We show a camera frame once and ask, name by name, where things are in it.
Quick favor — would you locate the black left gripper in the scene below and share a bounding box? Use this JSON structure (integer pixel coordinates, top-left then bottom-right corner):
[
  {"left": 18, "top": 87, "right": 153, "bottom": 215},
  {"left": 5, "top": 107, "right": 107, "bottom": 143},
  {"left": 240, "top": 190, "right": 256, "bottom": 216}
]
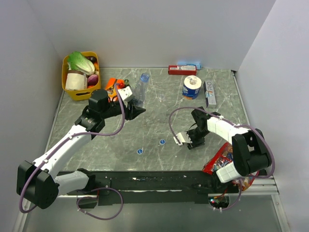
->
[{"left": 101, "top": 98, "right": 146, "bottom": 120}]

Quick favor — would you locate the red snack bag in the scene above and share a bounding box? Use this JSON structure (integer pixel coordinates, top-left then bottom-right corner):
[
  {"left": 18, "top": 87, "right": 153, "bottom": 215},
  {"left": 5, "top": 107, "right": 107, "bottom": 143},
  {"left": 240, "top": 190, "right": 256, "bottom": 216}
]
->
[{"left": 202, "top": 143, "right": 254, "bottom": 191}]

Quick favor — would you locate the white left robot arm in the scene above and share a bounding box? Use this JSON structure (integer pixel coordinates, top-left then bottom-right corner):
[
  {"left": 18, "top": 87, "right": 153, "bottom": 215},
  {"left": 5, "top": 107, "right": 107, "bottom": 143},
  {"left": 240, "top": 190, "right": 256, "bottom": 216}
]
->
[{"left": 16, "top": 88, "right": 146, "bottom": 213}]

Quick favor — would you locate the red onion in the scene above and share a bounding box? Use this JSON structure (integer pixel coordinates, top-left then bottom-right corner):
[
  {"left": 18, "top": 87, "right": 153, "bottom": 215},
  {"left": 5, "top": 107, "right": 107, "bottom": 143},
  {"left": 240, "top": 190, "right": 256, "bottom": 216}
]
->
[{"left": 87, "top": 74, "right": 99, "bottom": 86}]

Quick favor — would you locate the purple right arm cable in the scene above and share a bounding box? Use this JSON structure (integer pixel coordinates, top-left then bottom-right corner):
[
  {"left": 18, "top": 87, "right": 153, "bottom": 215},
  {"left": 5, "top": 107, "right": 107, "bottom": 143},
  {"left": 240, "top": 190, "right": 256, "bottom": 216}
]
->
[{"left": 168, "top": 107, "right": 276, "bottom": 179}]

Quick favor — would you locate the red rectangular box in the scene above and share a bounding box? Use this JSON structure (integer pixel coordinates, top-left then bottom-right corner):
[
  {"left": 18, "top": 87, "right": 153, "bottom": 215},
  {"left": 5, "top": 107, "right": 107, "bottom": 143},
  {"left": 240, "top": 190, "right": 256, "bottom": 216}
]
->
[{"left": 168, "top": 65, "right": 197, "bottom": 75}]

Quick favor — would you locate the silver toothpaste box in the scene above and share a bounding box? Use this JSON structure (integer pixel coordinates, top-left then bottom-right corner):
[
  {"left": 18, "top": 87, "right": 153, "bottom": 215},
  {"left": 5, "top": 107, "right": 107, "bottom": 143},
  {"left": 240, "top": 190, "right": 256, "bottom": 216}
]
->
[{"left": 203, "top": 81, "right": 217, "bottom": 108}]

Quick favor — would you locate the toy napa cabbage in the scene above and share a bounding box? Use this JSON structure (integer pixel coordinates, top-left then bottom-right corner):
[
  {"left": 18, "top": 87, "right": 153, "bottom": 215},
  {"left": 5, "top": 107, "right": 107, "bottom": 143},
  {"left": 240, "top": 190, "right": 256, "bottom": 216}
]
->
[{"left": 67, "top": 51, "right": 95, "bottom": 76}]

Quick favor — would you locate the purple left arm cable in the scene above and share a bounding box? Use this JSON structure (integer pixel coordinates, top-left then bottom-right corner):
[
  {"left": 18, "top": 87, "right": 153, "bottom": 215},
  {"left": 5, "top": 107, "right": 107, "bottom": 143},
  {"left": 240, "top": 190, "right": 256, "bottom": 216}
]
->
[{"left": 19, "top": 83, "right": 126, "bottom": 214}]

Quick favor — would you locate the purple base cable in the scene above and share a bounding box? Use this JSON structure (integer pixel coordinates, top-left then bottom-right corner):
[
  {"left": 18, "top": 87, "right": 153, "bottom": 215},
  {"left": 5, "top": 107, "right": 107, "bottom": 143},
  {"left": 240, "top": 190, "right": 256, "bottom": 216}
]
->
[{"left": 76, "top": 187, "right": 124, "bottom": 221}]

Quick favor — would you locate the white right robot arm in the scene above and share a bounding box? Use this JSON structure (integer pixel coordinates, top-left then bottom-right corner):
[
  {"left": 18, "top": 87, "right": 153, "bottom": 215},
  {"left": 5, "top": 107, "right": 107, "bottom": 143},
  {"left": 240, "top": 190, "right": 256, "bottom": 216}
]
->
[{"left": 186, "top": 107, "right": 275, "bottom": 193}]

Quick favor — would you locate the yellow plastic basket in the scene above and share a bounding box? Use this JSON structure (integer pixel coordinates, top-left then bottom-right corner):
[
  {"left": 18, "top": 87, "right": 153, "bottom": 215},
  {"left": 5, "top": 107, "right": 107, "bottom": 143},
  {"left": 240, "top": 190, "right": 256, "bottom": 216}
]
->
[{"left": 62, "top": 52, "right": 101, "bottom": 101}]

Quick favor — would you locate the blue white bottle cap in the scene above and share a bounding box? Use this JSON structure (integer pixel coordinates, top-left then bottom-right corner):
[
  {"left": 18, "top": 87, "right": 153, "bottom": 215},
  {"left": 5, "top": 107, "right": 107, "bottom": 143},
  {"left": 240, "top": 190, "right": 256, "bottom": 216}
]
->
[
  {"left": 159, "top": 139, "right": 166, "bottom": 145},
  {"left": 137, "top": 148, "right": 143, "bottom": 155}
]

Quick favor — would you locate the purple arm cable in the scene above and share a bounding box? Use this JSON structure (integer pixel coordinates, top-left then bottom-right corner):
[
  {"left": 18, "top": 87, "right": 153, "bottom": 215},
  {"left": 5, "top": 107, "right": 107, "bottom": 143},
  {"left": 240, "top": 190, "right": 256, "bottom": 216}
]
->
[
  {"left": 19, "top": 83, "right": 126, "bottom": 214},
  {"left": 168, "top": 107, "right": 276, "bottom": 179}
]

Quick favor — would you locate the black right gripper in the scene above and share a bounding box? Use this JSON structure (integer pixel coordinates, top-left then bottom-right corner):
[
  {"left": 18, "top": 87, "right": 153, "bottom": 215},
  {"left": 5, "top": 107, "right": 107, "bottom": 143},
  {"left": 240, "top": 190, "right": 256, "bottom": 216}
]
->
[{"left": 184, "top": 127, "right": 209, "bottom": 150}]

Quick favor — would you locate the white paper wrapped package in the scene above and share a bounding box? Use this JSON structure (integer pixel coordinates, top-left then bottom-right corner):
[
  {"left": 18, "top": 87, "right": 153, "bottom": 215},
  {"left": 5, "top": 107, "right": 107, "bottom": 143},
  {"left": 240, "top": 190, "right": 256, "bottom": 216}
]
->
[{"left": 65, "top": 70, "right": 87, "bottom": 91}]

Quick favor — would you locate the green glass bottle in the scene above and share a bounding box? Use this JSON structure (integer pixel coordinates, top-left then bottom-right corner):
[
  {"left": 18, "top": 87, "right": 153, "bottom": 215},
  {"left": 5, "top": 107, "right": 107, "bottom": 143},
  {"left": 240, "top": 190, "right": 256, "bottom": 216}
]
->
[{"left": 124, "top": 79, "right": 131, "bottom": 87}]

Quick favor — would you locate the light blue packet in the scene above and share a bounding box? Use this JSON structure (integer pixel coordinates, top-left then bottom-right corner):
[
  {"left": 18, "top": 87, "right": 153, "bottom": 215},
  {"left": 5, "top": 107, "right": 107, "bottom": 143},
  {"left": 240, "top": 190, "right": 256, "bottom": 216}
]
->
[{"left": 177, "top": 61, "right": 202, "bottom": 70}]

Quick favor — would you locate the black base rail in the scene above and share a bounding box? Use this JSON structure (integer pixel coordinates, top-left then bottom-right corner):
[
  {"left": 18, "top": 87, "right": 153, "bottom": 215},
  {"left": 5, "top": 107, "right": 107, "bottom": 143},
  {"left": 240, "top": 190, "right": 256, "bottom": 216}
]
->
[{"left": 69, "top": 171, "right": 239, "bottom": 206}]

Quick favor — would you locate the toilet paper roll blue wrapper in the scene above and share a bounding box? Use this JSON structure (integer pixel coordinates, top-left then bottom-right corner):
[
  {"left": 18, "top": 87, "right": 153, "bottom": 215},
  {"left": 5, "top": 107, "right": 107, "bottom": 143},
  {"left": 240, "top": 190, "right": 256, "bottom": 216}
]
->
[{"left": 182, "top": 75, "right": 202, "bottom": 100}]

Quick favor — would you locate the orange razor box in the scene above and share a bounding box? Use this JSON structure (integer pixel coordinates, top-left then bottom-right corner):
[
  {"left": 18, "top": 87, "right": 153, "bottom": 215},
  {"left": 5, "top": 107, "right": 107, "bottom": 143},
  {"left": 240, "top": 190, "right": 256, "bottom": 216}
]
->
[{"left": 105, "top": 78, "right": 126, "bottom": 102}]

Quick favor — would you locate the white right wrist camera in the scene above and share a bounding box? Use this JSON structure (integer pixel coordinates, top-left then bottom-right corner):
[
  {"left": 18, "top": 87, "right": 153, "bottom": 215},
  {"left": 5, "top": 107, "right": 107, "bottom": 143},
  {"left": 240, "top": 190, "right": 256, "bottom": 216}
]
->
[{"left": 173, "top": 132, "right": 192, "bottom": 146}]

